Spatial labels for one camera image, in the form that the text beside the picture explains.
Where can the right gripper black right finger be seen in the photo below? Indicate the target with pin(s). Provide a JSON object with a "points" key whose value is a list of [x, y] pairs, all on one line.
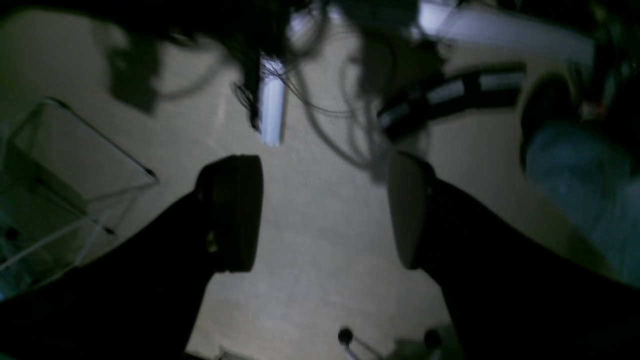
{"points": [[508, 297]]}

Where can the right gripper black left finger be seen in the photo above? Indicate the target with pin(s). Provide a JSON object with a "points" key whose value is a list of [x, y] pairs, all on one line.
{"points": [[141, 300]]}

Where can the clear plastic storage box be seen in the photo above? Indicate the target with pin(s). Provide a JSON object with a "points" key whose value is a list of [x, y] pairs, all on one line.
{"points": [[66, 189]]}

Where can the black and white power strip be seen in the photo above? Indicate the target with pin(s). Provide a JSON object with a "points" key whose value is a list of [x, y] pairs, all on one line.
{"points": [[496, 86]]}

